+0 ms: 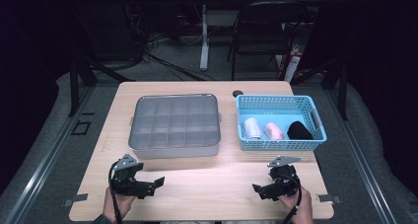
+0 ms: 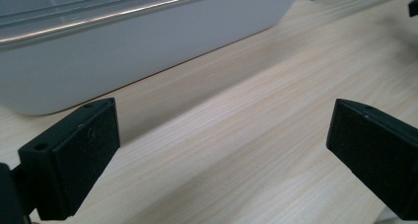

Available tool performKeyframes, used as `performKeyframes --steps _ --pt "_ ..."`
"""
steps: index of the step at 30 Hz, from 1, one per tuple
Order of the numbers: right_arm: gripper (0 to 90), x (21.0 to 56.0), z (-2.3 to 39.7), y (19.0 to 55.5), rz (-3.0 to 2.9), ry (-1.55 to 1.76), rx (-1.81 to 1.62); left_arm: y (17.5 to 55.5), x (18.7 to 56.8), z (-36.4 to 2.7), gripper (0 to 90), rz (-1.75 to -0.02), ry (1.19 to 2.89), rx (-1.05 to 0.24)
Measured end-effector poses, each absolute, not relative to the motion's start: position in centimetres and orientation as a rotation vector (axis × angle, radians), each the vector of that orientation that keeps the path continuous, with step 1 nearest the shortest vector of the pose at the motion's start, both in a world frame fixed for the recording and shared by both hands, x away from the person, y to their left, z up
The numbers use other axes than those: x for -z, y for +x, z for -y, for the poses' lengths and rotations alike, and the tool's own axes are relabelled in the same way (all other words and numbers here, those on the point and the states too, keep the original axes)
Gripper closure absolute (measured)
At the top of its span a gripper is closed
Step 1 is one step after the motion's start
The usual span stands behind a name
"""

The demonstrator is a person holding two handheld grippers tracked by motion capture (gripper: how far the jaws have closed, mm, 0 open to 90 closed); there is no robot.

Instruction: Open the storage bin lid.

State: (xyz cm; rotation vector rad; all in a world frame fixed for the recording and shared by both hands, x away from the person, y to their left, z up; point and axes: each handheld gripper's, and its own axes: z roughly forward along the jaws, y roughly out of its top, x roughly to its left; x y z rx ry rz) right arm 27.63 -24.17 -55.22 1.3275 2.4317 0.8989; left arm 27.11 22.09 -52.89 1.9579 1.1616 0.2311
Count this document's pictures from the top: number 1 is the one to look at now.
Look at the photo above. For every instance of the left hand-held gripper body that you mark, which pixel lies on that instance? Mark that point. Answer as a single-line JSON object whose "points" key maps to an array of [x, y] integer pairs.
{"points": [[126, 179]]}

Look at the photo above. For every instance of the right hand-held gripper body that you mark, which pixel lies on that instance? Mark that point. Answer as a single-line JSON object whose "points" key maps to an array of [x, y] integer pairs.
{"points": [[285, 181]]}

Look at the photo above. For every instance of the white compartment storage box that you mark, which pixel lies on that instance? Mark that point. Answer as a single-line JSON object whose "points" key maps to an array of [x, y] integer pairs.
{"points": [[174, 151]]}

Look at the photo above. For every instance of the pink sock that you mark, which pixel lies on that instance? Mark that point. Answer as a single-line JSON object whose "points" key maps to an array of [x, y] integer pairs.
{"points": [[273, 131]]}

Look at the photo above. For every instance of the black sock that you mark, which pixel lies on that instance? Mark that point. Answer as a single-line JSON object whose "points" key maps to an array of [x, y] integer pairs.
{"points": [[298, 131]]}

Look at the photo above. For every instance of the white sock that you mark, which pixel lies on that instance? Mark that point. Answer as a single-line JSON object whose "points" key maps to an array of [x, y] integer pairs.
{"points": [[252, 128]]}

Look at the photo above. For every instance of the clear plastic lid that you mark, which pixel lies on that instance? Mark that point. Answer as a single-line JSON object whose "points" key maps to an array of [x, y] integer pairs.
{"points": [[174, 118]]}

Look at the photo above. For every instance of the blue perforated plastic basket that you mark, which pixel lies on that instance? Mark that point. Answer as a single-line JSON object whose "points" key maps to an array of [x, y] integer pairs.
{"points": [[279, 109]]}

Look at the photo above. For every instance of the person's left hand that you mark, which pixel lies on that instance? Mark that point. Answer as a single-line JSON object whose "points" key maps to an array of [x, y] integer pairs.
{"points": [[116, 206]]}

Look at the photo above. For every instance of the person's right hand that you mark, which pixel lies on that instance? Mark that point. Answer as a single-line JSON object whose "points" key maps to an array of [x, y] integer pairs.
{"points": [[302, 207]]}

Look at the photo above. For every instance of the dark round table grommet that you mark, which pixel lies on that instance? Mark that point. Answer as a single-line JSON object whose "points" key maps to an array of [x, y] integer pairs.
{"points": [[237, 93]]}

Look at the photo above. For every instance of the black metal stand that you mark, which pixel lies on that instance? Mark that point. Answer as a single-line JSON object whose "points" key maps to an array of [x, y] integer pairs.
{"points": [[343, 89], [74, 86]]}

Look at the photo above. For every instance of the red and white box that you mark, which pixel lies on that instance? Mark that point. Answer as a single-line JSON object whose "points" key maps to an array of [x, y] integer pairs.
{"points": [[292, 64]]}

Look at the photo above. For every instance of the white desk leg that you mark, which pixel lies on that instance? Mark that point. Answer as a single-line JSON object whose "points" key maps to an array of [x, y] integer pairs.
{"points": [[204, 46]]}

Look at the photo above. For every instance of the black folding chair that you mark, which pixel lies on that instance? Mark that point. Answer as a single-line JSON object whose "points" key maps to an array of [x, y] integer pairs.
{"points": [[259, 36]]}

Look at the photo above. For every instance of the grey metal table bracket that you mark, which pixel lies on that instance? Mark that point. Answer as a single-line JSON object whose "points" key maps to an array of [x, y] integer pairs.
{"points": [[75, 199], [328, 198]]}

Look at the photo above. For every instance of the aluminium floor rail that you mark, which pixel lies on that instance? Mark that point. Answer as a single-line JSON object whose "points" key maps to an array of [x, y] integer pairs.
{"points": [[49, 155], [358, 155]]}

